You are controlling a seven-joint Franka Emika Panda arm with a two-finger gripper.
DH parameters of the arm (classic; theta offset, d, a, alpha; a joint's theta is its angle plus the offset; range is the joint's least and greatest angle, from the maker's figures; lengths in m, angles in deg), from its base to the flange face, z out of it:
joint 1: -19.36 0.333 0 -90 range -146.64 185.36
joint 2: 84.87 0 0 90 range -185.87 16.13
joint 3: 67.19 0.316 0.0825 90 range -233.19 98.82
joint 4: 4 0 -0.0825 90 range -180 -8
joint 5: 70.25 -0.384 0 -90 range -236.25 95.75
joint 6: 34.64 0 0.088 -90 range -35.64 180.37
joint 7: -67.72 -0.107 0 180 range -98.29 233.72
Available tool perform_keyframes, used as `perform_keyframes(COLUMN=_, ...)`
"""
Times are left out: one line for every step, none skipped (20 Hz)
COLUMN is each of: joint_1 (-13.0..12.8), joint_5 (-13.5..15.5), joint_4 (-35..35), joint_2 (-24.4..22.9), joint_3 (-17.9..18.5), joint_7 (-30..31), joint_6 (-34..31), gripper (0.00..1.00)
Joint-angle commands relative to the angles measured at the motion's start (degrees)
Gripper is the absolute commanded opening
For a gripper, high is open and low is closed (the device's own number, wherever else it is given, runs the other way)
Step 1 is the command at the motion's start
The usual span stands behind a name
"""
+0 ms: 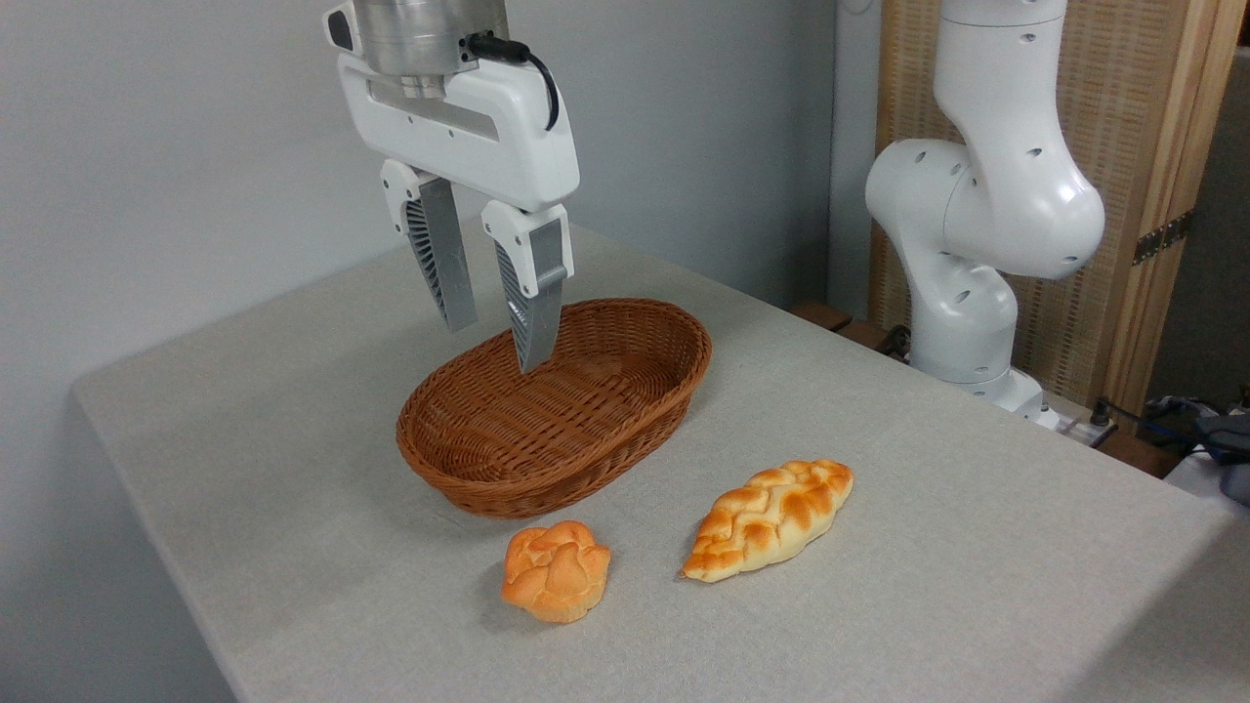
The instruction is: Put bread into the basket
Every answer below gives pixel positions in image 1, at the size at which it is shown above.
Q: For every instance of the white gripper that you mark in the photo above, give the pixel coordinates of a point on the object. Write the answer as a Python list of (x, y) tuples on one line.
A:
[(459, 127)]

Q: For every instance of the small round bread roll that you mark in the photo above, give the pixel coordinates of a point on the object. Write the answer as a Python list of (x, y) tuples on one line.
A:
[(557, 571)]

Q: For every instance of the brown oval wicker basket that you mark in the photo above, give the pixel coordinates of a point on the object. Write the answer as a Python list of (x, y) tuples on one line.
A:
[(547, 430)]

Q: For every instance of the long braided bread loaf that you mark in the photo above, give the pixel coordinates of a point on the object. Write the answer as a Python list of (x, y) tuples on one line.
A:
[(767, 522)]

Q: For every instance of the grey tablecloth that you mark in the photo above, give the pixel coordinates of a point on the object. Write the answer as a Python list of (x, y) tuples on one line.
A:
[(879, 586)]

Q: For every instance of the white power strip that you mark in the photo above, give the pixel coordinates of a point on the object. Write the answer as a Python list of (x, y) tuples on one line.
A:
[(1079, 428)]

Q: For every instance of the dark metal screen hinge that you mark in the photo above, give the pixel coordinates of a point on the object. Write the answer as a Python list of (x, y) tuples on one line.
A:
[(1162, 237)]

